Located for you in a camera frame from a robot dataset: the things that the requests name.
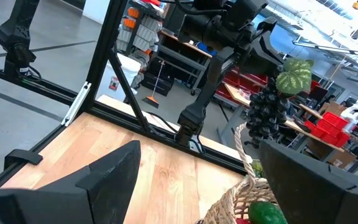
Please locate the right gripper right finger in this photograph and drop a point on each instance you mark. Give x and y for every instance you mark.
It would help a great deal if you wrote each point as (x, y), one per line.
(315, 193)

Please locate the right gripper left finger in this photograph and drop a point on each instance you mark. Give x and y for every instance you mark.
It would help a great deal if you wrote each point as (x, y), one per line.
(104, 193)

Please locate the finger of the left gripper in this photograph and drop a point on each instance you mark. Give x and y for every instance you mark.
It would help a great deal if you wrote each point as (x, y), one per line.
(273, 49)

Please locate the green lime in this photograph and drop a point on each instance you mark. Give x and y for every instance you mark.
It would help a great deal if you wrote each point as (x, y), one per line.
(266, 214)

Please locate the dark grape bunch with leaf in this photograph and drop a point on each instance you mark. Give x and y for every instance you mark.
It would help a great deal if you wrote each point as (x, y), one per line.
(267, 112)

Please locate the woven wicker basket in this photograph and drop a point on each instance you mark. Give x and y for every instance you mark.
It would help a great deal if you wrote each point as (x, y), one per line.
(244, 193)

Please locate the red apple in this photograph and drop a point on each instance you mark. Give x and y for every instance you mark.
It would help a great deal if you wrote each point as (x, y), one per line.
(242, 221)

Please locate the black jointed support arm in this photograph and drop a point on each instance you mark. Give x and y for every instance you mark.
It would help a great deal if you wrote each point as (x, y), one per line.
(15, 34)

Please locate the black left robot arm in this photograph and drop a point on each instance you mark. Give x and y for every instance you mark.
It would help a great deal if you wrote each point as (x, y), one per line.
(213, 81)

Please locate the red stacked crates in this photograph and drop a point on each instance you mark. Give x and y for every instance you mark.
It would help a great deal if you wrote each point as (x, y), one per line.
(244, 82)

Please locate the wooden-top work table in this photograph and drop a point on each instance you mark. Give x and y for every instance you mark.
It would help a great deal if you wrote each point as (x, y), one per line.
(238, 95)

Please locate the brown cardboard box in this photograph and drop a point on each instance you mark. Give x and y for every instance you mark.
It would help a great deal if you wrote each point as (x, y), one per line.
(342, 158)
(334, 108)

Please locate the black monitor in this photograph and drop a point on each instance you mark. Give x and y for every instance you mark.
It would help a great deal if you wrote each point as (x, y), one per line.
(318, 93)

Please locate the red storage bins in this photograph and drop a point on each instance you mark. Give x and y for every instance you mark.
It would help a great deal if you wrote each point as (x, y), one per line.
(331, 127)

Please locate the black metal workbench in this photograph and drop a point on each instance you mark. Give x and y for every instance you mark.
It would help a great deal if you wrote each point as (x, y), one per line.
(182, 59)

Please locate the black edge clamp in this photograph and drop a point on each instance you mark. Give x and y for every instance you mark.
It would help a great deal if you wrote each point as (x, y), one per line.
(22, 157)

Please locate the yellow hanging object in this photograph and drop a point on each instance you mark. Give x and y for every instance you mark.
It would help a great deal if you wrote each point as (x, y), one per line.
(357, 4)

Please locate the orange-headed broom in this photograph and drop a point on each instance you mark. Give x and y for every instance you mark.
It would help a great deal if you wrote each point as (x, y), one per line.
(152, 99)

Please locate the shelf with grey orange bins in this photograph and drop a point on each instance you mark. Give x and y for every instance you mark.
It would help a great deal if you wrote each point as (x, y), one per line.
(141, 28)

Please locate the white cylindrical object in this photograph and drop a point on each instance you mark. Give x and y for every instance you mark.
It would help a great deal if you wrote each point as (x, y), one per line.
(126, 70)

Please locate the silver vertical bracket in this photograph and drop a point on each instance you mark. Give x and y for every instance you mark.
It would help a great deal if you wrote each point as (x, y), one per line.
(76, 104)

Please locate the black metal table frame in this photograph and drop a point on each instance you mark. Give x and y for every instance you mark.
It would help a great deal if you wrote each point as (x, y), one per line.
(104, 46)

